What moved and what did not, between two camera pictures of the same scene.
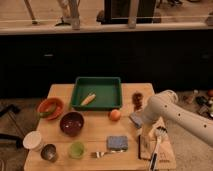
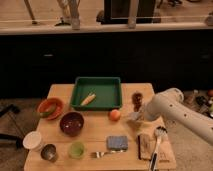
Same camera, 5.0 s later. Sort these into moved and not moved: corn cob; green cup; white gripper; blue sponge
Moved: white gripper
Not moved: blue sponge; corn cob; green cup
